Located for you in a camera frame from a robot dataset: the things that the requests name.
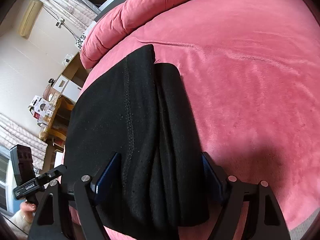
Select wooden side table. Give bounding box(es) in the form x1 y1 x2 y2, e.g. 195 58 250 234
39 96 74 152

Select pink bed sheet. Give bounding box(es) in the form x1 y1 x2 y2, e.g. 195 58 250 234
80 0 319 239

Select pink duvet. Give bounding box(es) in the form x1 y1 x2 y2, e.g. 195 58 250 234
80 0 283 69

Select black pants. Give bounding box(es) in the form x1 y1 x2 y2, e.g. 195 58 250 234
62 44 217 239

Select left hand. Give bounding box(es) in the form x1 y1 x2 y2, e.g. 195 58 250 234
20 202 37 220

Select grey white headboard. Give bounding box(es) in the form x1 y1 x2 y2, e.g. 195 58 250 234
75 21 97 50

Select wall air conditioner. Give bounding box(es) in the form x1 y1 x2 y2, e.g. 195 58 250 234
18 0 43 39

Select white product box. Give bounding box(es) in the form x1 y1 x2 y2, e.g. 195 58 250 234
28 95 54 124

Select white wooden cabinet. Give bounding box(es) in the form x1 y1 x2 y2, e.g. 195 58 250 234
53 53 91 103

